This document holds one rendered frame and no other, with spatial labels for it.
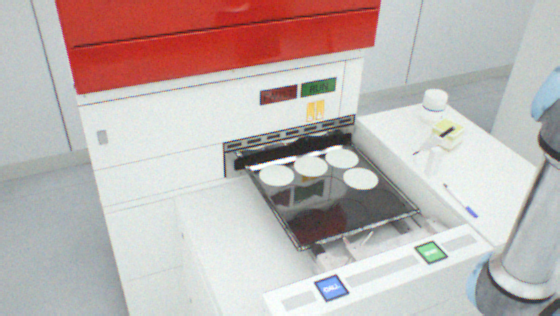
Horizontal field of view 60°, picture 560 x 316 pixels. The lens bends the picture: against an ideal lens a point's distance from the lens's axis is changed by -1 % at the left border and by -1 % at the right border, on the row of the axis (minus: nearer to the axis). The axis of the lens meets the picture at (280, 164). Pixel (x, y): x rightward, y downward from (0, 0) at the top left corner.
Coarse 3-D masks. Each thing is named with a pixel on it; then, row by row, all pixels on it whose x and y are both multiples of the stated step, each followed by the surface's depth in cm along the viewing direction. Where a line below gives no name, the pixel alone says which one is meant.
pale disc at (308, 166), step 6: (300, 162) 147; (306, 162) 147; (312, 162) 147; (318, 162) 147; (324, 162) 148; (300, 168) 145; (306, 168) 145; (312, 168) 145; (318, 168) 145; (324, 168) 145; (306, 174) 142; (312, 174) 143; (318, 174) 143
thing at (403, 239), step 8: (408, 232) 127; (416, 232) 127; (424, 232) 127; (384, 240) 124; (392, 240) 125; (400, 240) 125; (408, 240) 125; (368, 248) 122; (376, 248) 122; (384, 248) 122; (392, 248) 122; (344, 256) 120; (368, 256) 120; (344, 264) 117; (320, 272) 115
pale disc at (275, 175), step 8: (264, 168) 144; (272, 168) 144; (280, 168) 144; (288, 168) 144; (264, 176) 141; (272, 176) 141; (280, 176) 141; (288, 176) 141; (272, 184) 138; (280, 184) 138
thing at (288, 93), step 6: (276, 90) 138; (282, 90) 139; (288, 90) 140; (294, 90) 141; (264, 96) 137; (270, 96) 138; (276, 96) 139; (282, 96) 140; (288, 96) 141; (294, 96) 142; (264, 102) 139; (270, 102) 139
